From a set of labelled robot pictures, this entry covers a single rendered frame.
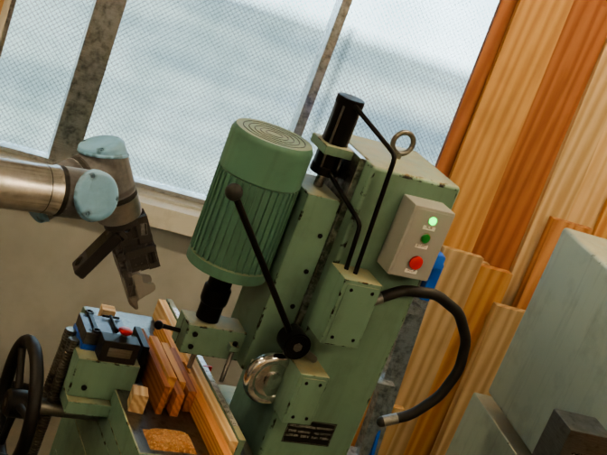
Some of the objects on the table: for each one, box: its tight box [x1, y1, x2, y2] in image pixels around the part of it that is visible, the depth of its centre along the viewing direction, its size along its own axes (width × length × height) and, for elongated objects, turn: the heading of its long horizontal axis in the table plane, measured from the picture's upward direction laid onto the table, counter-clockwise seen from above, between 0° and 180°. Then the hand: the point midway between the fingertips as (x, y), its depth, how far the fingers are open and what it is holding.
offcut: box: [127, 385, 149, 414], centre depth 232 cm, size 4×3×4 cm
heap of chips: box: [142, 428, 197, 454], centre depth 225 cm, size 7×10×2 cm
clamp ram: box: [131, 326, 150, 384], centre depth 242 cm, size 9×8×9 cm
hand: (131, 304), depth 234 cm, fingers closed
